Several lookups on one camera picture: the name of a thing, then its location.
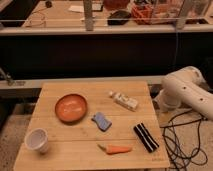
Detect orange ceramic bowl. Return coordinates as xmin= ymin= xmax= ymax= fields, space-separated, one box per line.
xmin=55 ymin=94 xmax=87 ymax=123

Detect orange plastic crate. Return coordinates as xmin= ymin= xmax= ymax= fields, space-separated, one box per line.
xmin=131 ymin=5 xmax=153 ymax=25

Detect black object on bench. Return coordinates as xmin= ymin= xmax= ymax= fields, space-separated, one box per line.
xmin=107 ymin=10 xmax=131 ymax=26

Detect black floor cables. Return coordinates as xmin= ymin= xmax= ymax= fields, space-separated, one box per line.
xmin=160 ymin=108 xmax=209 ymax=171

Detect grey metal post right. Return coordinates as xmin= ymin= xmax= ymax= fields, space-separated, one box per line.
xmin=176 ymin=0 xmax=193 ymax=29

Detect white paper cup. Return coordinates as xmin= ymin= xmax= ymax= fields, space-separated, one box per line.
xmin=24 ymin=128 xmax=49 ymax=154

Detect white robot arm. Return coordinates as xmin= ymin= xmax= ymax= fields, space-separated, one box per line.
xmin=155 ymin=66 xmax=213 ymax=121

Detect white paper sheet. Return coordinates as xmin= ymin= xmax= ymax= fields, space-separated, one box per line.
xmin=68 ymin=5 xmax=84 ymax=13

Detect grey metal post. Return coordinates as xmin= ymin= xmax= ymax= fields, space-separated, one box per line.
xmin=176 ymin=0 xmax=193 ymax=29
xmin=83 ymin=0 xmax=93 ymax=31

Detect orange toy carrot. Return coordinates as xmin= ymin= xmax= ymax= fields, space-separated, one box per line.
xmin=98 ymin=145 xmax=132 ymax=155

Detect black white striped cloth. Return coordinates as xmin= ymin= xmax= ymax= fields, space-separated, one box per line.
xmin=133 ymin=123 xmax=159 ymax=153

